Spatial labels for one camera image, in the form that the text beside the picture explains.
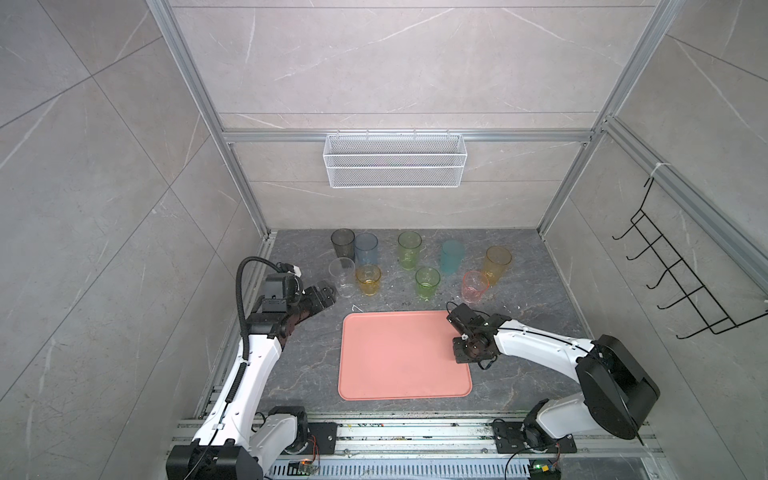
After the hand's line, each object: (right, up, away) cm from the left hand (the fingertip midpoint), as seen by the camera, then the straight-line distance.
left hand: (321, 289), depth 80 cm
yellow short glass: (+11, +2, +21) cm, 24 cm away
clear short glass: (+3, +4, +20) cm, 21 cm away
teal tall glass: (+42, +9, +30) cm, 52 cm away
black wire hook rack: (+86, -3, -20) cm, 88 cm away
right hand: (+41, -20, +8) cm, 46 cm away
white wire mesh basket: (+21, +42, +20) cm, 51 cm away
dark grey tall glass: (+2, +15, +24) cm, 28 cm away
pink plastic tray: (+22, -22, +10) cm, 32 cm away
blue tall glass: (+11, +12, +20) cm, 25 cm away
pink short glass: (+49, -1, +24) cm, 54 cm away
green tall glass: (+25, +12, +18) cm, 33 cm away
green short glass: (+32, +1, +21) cm, 38 cm away
